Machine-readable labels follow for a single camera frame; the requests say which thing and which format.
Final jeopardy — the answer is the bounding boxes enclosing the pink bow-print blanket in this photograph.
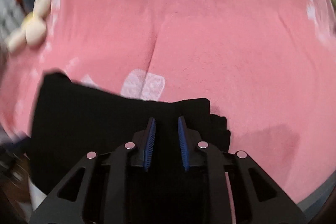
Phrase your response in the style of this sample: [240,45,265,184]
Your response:
[0,0,336,224]

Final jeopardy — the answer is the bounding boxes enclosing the cream flower plush toy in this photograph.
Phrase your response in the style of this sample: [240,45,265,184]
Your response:
[5,0,52,55]

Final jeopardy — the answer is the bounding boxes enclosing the black pants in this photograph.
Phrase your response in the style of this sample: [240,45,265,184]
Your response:
[27,72,231,223]

